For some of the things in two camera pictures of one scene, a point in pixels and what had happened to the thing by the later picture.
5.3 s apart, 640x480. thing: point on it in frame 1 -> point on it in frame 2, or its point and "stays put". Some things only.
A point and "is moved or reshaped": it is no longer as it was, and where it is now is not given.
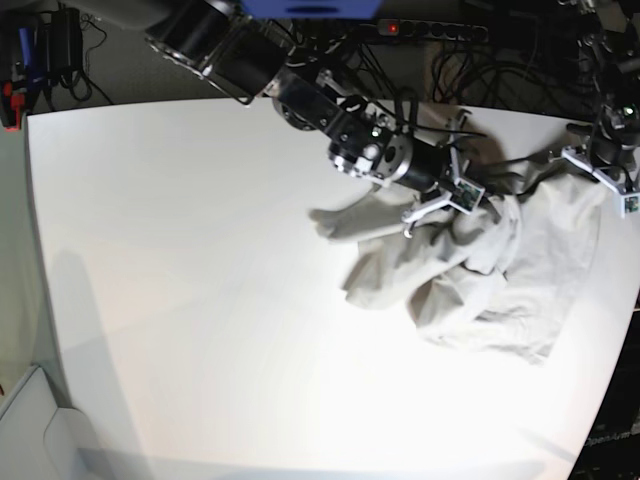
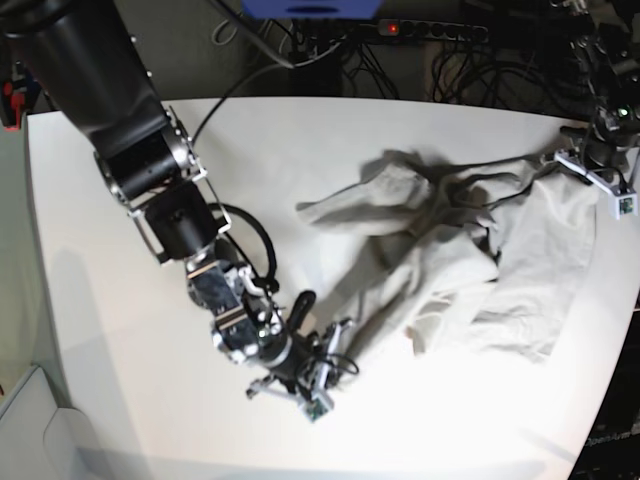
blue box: [312, 9] stays put
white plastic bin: [41, 440] stays put
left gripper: [429, 168] -> [304, 366]
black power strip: [411, 28] stays put
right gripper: [618, 166] stays put
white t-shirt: [500, 274] is moved or reshaped
